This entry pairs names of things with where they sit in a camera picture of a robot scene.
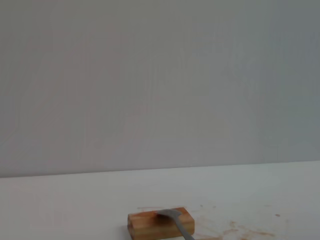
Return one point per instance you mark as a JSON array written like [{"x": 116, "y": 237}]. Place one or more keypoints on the orange stained wooden block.
[{"x": 150, "y": 225}]

